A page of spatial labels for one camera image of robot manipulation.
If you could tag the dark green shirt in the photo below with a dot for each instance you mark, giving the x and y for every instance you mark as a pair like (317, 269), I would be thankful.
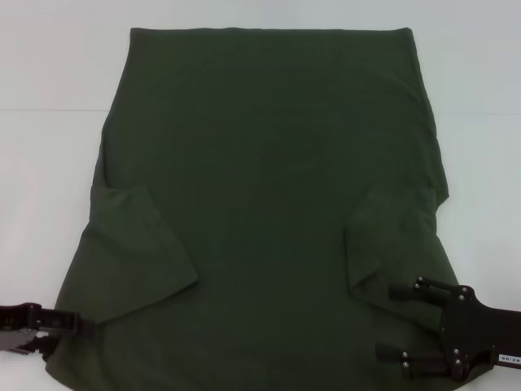
(252, 163)

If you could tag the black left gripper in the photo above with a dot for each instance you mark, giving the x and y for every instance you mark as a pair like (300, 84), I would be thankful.
(16, 319)

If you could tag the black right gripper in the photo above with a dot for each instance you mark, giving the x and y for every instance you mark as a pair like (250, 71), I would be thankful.
(484, 334)

